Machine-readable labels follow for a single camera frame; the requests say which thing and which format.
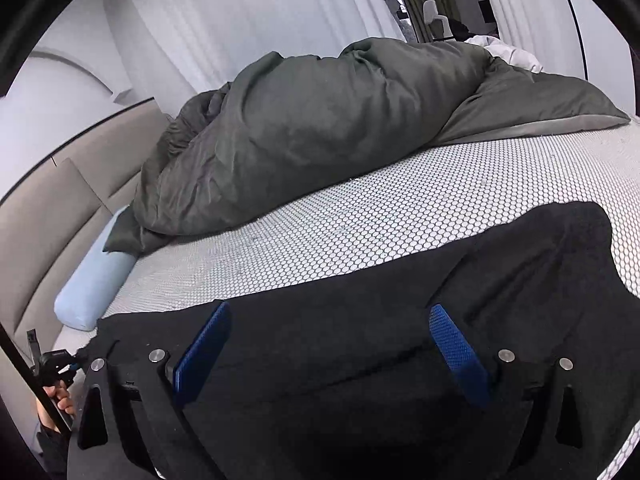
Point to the light blue pillow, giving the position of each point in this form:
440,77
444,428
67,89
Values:
95,285

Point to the person's left forearm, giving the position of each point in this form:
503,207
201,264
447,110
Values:
52,447

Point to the person's left hand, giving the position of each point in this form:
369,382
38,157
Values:
62,400

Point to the beige padded headboard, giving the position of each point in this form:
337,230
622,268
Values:
55,220

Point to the white crumpled cloth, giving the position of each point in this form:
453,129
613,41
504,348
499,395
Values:
510,55

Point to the white chair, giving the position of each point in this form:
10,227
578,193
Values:
436,17

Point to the white curtain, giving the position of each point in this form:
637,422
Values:
260,15

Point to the honeycomb patterned mattress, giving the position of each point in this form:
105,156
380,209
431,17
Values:
350,220

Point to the black pants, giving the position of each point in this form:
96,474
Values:
350,385

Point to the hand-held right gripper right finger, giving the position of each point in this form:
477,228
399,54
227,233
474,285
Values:
457,350

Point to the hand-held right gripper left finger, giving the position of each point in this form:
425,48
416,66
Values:
202,345

